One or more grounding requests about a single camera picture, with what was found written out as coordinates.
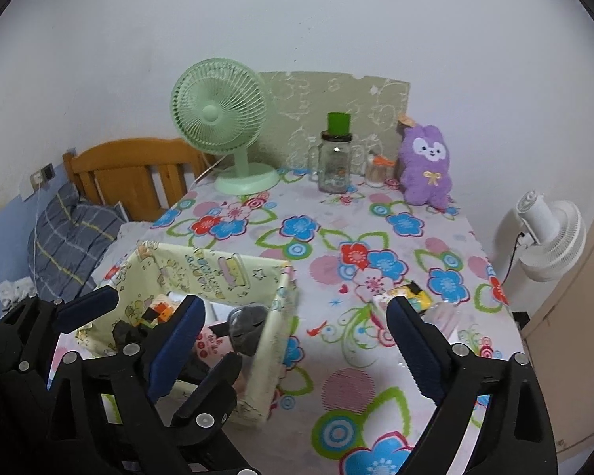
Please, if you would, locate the floral tablecloth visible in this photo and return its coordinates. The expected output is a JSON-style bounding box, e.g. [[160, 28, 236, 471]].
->
[[52, 165, 520, 475]]

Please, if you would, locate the small glass orange lid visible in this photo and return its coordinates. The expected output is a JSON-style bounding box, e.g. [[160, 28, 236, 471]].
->
[[365, 151, 394, 189]]

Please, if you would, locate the black cloth bundle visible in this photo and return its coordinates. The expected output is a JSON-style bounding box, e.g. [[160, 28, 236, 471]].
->
[[110, 319, 149, 357]]

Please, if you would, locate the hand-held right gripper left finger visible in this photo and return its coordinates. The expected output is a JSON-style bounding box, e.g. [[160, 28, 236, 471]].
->
[[47, 294, 206, 475]]

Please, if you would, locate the yellow cartoon packet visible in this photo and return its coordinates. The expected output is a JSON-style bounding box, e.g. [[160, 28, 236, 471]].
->
[[373, 281, 432, 314]]

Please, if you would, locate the grey plush toy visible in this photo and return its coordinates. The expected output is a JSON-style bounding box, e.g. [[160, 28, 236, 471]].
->
[[225, 304, 269, 357]]

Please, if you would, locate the clear plastic pack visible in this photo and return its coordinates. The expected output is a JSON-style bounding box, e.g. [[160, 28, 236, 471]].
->
[[421, 302, 461, 340]]

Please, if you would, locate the black power cable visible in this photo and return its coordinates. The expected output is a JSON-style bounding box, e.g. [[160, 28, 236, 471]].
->
[[502, 230, 525, 285]]

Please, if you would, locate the white pedestal fan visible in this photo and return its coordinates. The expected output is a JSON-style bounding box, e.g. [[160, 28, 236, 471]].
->
[[492, 190, 587, 288]]

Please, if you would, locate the green desk fan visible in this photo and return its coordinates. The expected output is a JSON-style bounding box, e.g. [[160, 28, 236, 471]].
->
[[171, 58, 280, 195]]

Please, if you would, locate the yellow fabric storage box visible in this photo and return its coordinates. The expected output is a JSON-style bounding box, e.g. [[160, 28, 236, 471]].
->
[[74, 240, 298, 426]]

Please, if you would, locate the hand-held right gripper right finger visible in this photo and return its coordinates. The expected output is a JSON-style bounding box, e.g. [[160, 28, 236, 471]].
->
[[385, 294, 558, 475]]

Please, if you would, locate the green printed board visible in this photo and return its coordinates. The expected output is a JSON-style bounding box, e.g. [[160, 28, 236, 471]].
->
[[257, 71, 411, 174]]

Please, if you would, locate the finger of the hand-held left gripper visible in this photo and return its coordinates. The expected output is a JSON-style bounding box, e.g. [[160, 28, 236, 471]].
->
[[169, 351, 243, 431], [10, 286, 120, 337]]

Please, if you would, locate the white desk fan cable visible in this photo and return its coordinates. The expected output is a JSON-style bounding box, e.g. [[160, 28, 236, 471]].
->
[[187, 155, 228, 194]]

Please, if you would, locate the orange yellow toy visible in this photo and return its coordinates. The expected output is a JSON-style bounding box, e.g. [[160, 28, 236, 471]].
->
[[141, 297, 176, 327]]

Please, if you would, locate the grey plaid pillow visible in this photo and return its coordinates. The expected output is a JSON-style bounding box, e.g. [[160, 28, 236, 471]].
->
[[29, 180, 127, 302]]

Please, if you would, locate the glass jar with green lid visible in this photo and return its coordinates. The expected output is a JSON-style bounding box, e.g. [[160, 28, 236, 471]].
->
[[309, 112, 364, 194]]

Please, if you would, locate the purple plush bunny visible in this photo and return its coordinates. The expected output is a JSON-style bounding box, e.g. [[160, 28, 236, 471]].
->
[[396, 114, 453, 209]]

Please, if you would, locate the white charging cable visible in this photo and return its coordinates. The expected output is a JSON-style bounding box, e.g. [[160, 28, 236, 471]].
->
[[30, 185, 43, 298]]

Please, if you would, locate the wall socket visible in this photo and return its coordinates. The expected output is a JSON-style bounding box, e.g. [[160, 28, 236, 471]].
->
[[30, 163, 55, 190]]

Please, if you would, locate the wooden headboard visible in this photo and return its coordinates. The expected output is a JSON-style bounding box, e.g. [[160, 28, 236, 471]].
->
[[62, 137, 216, 222]]

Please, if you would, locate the pink white packet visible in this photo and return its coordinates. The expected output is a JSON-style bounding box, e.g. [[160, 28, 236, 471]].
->
[[193, 327, 233, 367]]

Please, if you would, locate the crumpled white cloth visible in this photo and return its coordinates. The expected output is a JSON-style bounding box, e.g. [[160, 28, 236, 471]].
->
[[0, 277, 38, 310]]

